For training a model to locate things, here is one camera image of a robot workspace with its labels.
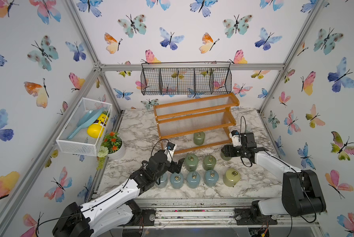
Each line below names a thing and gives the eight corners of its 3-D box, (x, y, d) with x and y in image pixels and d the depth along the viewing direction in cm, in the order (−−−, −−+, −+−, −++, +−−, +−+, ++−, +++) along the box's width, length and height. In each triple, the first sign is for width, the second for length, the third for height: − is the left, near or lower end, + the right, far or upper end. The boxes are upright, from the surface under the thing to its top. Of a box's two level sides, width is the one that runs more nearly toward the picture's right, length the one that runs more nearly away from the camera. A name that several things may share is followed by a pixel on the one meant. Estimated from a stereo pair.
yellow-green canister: (224, 187, 86) (228, 181, 78) (222, 174, 90) (225, 168, 83) (236, 187, 86) (241, 181, 78) (234, 174, 90) (238, 168, 83)
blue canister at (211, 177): (205, 186, 86) (207, 181, 79) (204, 175, 90) (206, 169, 83) (216, 186, 86) (219, 181, 79) (215, 175, 90) (217, 169, 83)
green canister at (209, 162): (203, 170, 92) (204, 164, 85) (202, 161, 96) (204, 154, 89) (214, 170, 92) (216, 164, 85) (213, 161, 96) (215, 154, 89)
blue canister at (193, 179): (186, 188, 85) (187, 183, 78) (186, 177, 89) (186, 171, 82) (199, 188, 85) (201, 183, 78) (198, 177, 89) (200, 171, 82)
